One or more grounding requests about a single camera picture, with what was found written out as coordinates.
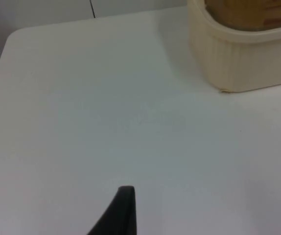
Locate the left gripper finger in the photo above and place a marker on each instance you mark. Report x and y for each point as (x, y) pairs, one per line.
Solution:
(121, 215)

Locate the cream box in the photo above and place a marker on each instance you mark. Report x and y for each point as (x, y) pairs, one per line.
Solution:
(253, 63)

